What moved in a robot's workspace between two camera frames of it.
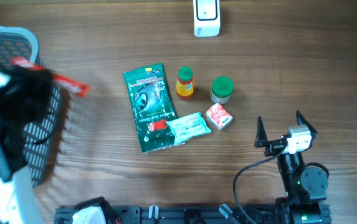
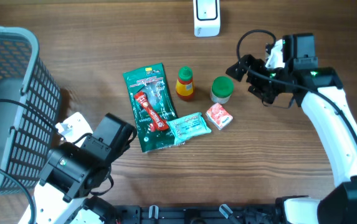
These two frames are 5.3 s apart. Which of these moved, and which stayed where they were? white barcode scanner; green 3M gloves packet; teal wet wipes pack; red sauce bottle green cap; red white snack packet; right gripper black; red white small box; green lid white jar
Moved: red white snack packet; right gripper black
Stayed: teal wet wipes pack; white barcode scanner; red white small box; green 3M gloves packet; red sauce bottle green cap; green lid white jar
